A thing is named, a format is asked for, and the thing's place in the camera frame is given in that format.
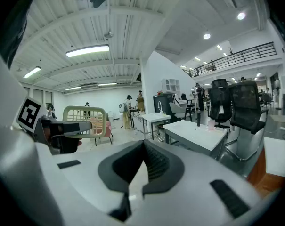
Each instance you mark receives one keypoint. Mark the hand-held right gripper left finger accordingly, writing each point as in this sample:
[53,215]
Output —
[85,185]

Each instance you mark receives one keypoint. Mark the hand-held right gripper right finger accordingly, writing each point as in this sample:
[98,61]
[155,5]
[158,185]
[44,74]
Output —
[191,196]

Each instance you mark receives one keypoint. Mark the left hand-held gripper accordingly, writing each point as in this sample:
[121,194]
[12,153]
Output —
[29,113]

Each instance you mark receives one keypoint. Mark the pink padded chair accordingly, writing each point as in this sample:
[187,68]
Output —
[108,128]

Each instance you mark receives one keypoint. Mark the long ceiling light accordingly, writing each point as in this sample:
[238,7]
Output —
[73,88]
[87,50]
[32,72]
[107,84]

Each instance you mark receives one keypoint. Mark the white sink with wide basin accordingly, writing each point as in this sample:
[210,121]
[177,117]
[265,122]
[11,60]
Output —
[194,135]

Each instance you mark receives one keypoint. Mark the marble pattern counter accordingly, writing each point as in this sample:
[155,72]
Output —
[138,122]

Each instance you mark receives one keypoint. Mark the cardboard box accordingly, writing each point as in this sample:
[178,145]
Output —
[140,105]

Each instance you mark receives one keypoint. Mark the wooden cabinet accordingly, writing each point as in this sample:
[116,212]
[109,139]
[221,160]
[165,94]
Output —
[262,178]

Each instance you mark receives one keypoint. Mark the grey metal sink stand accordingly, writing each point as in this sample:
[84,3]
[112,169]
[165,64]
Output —
[152,129]

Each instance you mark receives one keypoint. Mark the black angled faucet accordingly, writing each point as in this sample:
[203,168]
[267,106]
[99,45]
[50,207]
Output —
[198,119]

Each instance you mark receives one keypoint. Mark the white sink with ribbed drainboard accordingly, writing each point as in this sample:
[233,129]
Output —
[156,117]

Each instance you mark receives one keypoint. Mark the white curved faucet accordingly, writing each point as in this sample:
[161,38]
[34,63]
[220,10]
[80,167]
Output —
[160,107]

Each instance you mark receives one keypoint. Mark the white upholstered chair black legs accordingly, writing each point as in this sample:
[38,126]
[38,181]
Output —
[177,110]

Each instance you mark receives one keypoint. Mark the red flowers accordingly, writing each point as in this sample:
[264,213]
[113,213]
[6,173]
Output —
[159,93]

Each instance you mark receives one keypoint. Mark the black cabinet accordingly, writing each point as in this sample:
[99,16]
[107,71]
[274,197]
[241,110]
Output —
[163,105]

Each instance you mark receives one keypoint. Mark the black wheeled office chair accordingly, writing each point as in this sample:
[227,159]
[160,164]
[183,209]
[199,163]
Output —
[220,102]

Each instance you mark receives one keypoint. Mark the round metal ceiling fixture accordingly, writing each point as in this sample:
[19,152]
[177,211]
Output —
[108,34]

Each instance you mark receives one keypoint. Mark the white shelf cabinet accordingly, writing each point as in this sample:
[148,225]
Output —
[171,85]

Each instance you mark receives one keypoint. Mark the black balcony railing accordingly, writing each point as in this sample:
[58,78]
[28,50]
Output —
[238,58]

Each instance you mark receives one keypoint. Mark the round ceiling light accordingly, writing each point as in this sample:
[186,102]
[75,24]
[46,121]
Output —
[241,16]
[206,36]

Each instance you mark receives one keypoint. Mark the black mesh chair chrome frame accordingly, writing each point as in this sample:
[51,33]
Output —
[247,107]

